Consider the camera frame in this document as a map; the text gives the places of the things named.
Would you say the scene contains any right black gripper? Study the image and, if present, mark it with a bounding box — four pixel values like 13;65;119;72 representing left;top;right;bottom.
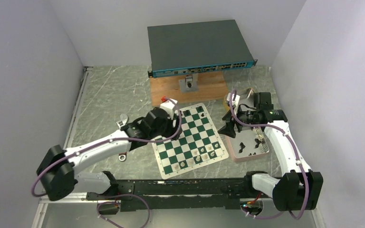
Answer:
218;104;259;138

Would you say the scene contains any aluminium frame rail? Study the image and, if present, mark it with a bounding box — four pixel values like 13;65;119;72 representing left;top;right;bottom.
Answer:
31;66;94;228

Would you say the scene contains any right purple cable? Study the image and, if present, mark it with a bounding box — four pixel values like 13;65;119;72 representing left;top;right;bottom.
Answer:
229;88;311;220

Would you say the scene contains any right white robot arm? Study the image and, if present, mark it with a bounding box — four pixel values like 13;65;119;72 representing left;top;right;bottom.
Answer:
218;90;323;215

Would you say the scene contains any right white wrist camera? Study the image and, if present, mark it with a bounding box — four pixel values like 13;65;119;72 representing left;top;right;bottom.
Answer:
226;93;240;112

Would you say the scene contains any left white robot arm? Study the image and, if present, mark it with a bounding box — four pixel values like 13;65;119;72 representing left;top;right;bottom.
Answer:
31;108;182;201

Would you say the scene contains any green white chess mat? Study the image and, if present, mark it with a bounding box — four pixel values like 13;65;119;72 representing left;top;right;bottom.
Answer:
152;103;229;180

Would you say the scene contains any yellow metal tin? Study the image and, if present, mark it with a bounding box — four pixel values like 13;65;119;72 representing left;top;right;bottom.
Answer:
222;88;262;111

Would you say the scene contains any wooden board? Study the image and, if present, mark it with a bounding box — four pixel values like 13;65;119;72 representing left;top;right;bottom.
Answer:
149;72;228;106

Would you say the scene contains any pink plastic tray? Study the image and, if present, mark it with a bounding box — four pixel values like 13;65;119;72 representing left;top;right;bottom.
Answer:
225;127;269;162

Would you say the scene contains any red handled adjustable wrench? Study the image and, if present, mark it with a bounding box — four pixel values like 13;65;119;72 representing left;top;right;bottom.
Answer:
116;114;129;162

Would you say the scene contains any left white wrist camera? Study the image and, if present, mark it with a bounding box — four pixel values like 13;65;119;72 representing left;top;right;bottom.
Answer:
159;96;178;120

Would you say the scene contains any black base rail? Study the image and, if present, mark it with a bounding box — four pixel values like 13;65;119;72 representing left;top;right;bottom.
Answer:
86;177;260;212

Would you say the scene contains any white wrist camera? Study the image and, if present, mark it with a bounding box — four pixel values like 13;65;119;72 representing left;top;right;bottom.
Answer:
226;93;240;112
159;96;178;120

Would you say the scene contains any black chess piece in tray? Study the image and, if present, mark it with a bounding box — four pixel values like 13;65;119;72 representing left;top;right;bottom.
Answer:
239;142;246;153
254;138;262;149

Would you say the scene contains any metal bracket with knob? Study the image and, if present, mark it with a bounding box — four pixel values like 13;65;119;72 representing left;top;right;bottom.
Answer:
179;74;199;93

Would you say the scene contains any dark grey network switch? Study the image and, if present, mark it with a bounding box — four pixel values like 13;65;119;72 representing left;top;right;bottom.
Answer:
147;19;257;78

